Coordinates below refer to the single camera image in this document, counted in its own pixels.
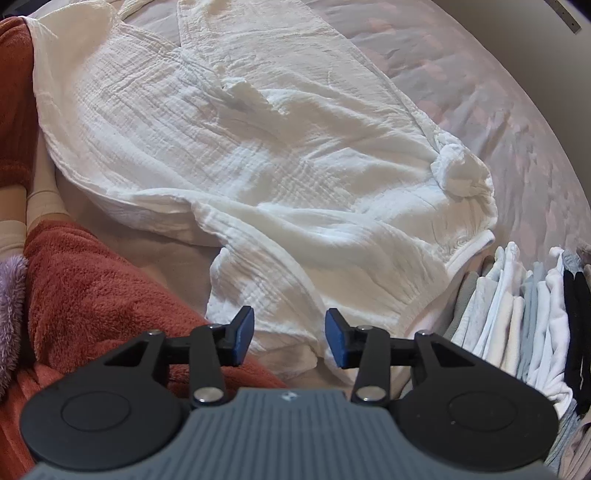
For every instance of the bed with pink dotted sheet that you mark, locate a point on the bed with pink dotted sheet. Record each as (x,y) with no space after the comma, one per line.
(461,83)

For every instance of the beige ribbed cloth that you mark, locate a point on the beige ribbed cloth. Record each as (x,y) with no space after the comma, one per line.
(44,203)

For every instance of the stack of folded clothes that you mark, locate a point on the stack of folded clothes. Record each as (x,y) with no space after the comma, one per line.
(508,314)

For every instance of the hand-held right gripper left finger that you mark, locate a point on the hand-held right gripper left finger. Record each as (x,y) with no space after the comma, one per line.
(242,334)

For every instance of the grey wall switch panel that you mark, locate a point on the grey wall switch panel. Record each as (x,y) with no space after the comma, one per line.
(565,17)

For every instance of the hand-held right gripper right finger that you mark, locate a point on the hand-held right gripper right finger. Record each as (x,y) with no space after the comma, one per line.
(337,339)

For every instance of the white muslin garment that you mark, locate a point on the white muslin garment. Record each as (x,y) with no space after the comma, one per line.
(277,161)

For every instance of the purple fluffy cloth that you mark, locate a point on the purple fluffy cloth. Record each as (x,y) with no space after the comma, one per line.
(11,314)

